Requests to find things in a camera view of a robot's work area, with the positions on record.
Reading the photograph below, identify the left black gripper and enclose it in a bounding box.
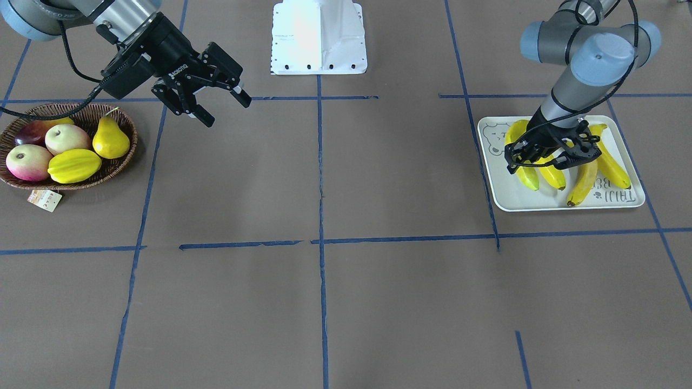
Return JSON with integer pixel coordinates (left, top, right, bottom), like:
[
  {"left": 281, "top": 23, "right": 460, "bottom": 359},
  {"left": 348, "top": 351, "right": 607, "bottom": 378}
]
[{"left": 504, "top": 109, "right": 602, "bottom": 174}]

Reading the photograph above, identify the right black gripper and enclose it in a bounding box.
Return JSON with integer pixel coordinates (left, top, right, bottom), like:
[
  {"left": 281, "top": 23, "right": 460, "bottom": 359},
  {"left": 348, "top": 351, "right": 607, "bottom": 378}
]
[{"left": 101, "top": 14, "right": 252, "bottom": 128}]

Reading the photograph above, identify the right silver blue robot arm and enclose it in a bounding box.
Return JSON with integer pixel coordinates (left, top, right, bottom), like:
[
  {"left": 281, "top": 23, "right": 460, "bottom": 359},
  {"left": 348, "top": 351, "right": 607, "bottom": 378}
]
[{"left": 2, "top": 1, "right": 251, "bottom": 126}]

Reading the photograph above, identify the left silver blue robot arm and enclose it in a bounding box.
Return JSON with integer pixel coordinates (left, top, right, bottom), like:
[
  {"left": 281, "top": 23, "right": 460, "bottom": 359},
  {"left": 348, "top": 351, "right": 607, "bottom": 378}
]
[{"left": 504, "top": 1, "right": 662, "bottom": 174}]

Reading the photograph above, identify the basket paper price tag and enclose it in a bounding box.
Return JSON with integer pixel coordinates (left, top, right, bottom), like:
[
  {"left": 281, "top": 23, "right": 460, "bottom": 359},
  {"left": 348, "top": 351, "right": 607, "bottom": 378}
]
[{"left": 27, "top": 189, "right": 63, "bottom": 212}]

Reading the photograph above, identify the white bear tray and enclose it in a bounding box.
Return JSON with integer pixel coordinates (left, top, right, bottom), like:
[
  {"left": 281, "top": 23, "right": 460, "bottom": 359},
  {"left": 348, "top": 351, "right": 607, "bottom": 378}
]
[{"left": 476, "top": 115, "right": 646, "bottom": 212}]

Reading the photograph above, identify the yellow pear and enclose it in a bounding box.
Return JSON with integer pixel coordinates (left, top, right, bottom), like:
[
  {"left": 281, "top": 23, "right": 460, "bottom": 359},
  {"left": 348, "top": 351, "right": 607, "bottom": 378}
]
[{"left": 92, "top": 108, "right": 130, "bottom": 159}]

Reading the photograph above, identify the pink white peach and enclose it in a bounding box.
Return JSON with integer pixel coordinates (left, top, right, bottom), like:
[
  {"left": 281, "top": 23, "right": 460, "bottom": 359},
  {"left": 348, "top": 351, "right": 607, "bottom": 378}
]
[
  {"left": 44, "top": 124, "right": 92, "bottom": 156},
  {"left": 5, "top": 144, "right": 54, "bottom": 182}
]

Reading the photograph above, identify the red apple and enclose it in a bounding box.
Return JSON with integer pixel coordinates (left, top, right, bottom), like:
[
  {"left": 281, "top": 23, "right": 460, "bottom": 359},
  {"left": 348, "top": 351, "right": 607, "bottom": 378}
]
[{"left": 14, "top": 117, "right": 74, "bottom": 147}]

